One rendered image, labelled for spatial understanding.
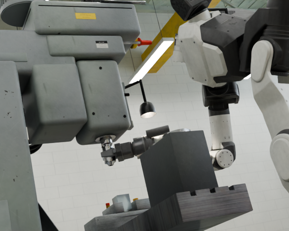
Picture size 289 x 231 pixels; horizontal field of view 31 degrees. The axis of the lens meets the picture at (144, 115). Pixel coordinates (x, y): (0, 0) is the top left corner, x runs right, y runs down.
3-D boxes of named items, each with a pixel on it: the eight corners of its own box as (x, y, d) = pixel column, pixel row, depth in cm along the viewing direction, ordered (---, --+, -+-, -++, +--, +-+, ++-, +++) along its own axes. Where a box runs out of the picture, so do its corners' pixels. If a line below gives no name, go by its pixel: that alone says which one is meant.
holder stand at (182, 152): (184, 207, 170) (169, 149, 177) (220, 189, 152) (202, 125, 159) (151, 212, 165) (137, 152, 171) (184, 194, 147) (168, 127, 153)
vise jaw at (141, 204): (137, 216, 214) (135, 206, 215) (151, 207, 201) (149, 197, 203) (124, 218, 211) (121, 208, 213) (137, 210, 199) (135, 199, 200)
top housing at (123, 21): (122, 61, 251) (116, 31, 256) (143, 33, 229) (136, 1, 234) (24, 63, 231) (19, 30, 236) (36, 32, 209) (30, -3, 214)
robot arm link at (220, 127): (227, 167, 232) (221, 116, 234) (242, 166, 220) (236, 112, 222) (204, 169, 228) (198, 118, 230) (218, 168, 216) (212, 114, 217)
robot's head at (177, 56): (193, 63, 225) (180, 61, 232) (196, 39, 224) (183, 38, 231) (181, 62, 221) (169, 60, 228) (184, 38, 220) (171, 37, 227)
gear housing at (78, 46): (108, 79, 243) (104, 60, 246) (127, 54, 223) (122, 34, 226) (37, 82, 229) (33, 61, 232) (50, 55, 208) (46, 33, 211)
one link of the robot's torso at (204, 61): (292, 70, 212) (229, 63, 240) (274, -10, 198) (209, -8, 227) (242, 105, 198) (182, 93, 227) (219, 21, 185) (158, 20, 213)
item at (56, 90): (72, 142, 224) (62, 87, 233) (89, 121, 204) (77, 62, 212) (28, 146, 216) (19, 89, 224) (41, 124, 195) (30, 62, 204)
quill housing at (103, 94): (117, 144, 230) (102, 78, 240) (134, 127, 212) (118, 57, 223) (75, 147, 222) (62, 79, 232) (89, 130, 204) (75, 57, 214)
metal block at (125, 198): (126, 211, 208) (123, 197, 210) (132, 208, 203) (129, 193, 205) (114, 213, 206) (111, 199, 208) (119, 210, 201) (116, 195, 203)
